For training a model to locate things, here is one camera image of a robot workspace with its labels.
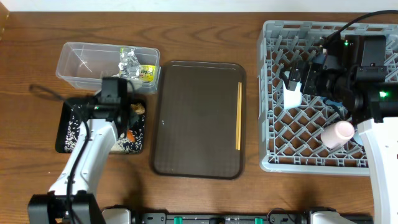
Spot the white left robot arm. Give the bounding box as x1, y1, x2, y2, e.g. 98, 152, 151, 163
27, 77, 134, 223

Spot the yellow snack wrapper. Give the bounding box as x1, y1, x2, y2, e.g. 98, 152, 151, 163
139, 65, 155, 82

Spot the brown food scrap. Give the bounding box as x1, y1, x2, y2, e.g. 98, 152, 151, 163
131, 103, 146, 115

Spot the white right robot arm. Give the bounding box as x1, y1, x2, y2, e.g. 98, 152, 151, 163
280, 35, 397, 223

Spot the brown serving tray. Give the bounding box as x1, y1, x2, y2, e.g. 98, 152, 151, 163
150, 61, 246, 180

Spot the pink cup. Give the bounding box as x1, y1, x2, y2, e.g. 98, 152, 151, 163
320, 121, 355, 149

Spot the white rice pile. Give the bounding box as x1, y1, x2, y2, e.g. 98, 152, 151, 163
58, 108, 146, 154

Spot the dark blue plate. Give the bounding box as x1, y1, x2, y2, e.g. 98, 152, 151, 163
322, 98, 344, 117

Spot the wooden chopstick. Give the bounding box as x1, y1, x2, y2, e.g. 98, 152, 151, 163
236, 82, 241, 151
237, 82, 242, 151

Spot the orange carrot piece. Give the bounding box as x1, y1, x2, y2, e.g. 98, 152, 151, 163
126, 130, 136, 142

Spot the clear plastic bin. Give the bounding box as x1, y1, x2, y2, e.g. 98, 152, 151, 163
55, 42, 160, 95

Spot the grey dishwasher rack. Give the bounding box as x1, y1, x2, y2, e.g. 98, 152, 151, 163
257, 21, 397, 176

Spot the aluminium foil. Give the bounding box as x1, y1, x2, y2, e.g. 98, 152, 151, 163
118, 47, 141, 80

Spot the black tray bin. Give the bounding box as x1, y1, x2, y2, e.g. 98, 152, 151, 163
55, 99, 146, 154

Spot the light blue rice bowl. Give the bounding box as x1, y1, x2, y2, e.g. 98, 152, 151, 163
282, 71, 302, 110

